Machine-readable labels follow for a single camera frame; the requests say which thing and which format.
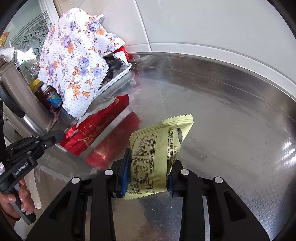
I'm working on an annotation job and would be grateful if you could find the person's left hand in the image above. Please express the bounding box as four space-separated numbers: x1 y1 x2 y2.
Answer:
0 178 36 219

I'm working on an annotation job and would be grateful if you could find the white knitted cloth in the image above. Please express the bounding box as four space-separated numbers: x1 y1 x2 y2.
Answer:
0 47 17 63

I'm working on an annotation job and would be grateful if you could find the frosted glass door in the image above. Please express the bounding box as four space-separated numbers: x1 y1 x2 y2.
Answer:
0 0 56 70

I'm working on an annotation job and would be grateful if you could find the floral white cloth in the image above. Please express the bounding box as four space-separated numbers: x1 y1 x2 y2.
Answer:
37 7 127 120

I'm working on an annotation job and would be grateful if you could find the blue label medicine bottle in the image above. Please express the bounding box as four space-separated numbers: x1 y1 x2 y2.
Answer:
45 87 63 108

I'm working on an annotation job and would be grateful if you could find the red bead bracelet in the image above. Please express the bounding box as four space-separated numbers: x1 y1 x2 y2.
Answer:
0 206 21 221

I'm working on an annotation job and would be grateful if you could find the red white packet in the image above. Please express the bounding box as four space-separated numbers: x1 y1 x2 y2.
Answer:
113 46 130 66

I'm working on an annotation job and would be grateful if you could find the stainless steel kettle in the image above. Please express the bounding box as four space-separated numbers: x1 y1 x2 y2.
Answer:
0 57 55 138

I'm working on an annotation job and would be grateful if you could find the red foil wrapper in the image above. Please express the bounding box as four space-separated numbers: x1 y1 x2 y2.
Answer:
60 94 130 156

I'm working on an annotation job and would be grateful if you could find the amber glass bottle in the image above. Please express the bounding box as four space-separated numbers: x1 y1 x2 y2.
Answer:
35 83 50 110

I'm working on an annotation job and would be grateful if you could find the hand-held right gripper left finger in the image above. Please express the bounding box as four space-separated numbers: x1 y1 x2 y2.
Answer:
26 148 131 241

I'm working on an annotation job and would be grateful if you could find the black plastic object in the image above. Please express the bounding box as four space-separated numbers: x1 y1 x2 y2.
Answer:
105 58 125 80

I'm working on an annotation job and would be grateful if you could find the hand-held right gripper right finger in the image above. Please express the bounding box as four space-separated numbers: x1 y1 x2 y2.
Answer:
166 159 270 241

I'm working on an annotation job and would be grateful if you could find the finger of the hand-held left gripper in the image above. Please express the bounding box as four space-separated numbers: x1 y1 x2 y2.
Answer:
6 135 44 152
9 129 67 163

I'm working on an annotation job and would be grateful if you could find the pale yellow snack wrapper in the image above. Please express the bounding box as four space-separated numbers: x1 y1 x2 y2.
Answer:
124 114 194 201

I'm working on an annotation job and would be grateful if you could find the red gold sticker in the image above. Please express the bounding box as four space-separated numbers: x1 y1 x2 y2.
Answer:
0 32 10 47

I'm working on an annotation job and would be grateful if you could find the white plastic tray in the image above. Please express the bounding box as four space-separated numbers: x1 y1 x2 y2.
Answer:
98 62 133 91

